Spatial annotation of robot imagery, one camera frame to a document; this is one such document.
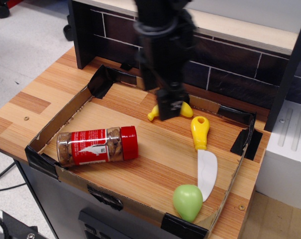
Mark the black caster top left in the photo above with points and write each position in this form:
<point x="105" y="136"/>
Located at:
<point x="4" y="10"/>

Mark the red lidded spice bottle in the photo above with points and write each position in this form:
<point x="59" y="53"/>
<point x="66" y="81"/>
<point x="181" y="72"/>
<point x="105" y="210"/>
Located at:
<point x="97" y="146"/>

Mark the black chair caster wheel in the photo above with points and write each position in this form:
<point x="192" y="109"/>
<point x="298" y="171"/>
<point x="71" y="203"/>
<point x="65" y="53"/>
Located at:
<point x="67" y="30"/>

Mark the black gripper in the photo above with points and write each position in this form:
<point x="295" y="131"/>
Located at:
<point x="165" y="50"/>

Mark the green toy pear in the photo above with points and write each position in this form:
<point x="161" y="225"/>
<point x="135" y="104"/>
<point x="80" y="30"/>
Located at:
<point x="188" y="200"/>

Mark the black device under table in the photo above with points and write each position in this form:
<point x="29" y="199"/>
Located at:
<point x="99" y="228"/>

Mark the white grooved block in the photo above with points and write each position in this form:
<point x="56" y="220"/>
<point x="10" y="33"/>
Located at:
<point x="280" y="172"/>

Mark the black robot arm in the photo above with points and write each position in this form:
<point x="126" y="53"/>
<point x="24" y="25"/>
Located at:
<point x="156" y="13"/>

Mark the yellow toy banana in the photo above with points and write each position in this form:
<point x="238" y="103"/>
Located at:
<point x="185" y="111"/>

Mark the yellow handled toy knife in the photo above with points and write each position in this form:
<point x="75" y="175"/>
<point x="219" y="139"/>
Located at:
<point x="207" y="161"/>

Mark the dark brick pattern shelf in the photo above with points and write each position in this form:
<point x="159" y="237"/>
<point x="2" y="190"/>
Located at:
<point x="240" y="71"/>

